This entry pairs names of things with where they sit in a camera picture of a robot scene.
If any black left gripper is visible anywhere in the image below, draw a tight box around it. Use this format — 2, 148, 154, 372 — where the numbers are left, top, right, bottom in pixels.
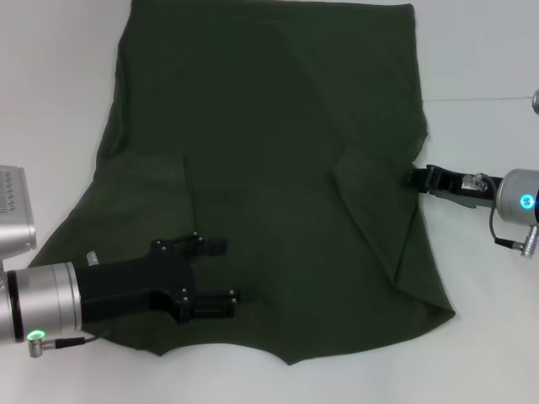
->
75, 231, 256, 326

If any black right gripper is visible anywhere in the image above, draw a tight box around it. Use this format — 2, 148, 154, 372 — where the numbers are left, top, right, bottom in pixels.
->
405, 165, 504, 210

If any dark green shirt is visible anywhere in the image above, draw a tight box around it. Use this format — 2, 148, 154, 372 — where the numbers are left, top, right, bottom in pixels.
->
24, 0, 456, 366

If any right arm cable with plug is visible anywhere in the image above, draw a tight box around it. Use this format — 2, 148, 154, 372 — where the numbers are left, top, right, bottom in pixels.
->
489, 209, 539, 258

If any arm cable with plug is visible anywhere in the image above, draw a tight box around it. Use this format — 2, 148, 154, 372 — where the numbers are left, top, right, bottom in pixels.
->
28, 334, 103, 359
489, 209, 539, 258

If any left arm cable with plug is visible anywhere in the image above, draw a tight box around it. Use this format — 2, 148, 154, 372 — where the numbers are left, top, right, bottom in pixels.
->
28, 334, 103, 359

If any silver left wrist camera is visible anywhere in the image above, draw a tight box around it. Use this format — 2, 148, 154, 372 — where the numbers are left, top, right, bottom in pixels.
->
0, 166, 37, 253

